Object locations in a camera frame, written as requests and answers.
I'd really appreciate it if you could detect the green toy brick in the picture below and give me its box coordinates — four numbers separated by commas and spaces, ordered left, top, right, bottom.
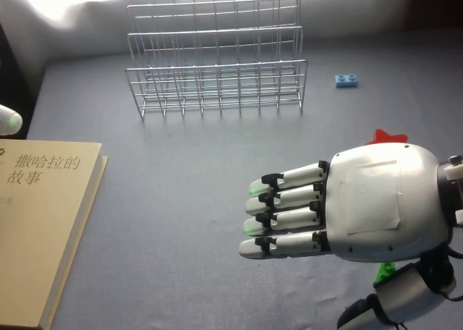
373, 261, 399, 289

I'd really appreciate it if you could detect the wire file rack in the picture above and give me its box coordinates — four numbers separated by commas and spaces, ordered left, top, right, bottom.
125, 0, 308, 121

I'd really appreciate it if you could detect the beige paperback book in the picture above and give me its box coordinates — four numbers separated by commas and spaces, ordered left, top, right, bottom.
0, 140, 109, 328

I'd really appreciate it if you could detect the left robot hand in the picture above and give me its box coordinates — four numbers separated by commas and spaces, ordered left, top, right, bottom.
0, 103, 23, 135

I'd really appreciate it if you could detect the red star toy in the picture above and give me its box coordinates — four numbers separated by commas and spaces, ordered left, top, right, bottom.
364, 128, 409, 145

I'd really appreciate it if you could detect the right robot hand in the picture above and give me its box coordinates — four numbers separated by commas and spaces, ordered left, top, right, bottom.
237, 143, 456, 330

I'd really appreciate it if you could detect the blue toy brick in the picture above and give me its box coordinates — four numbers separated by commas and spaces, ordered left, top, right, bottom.
334, 72, 360, 89

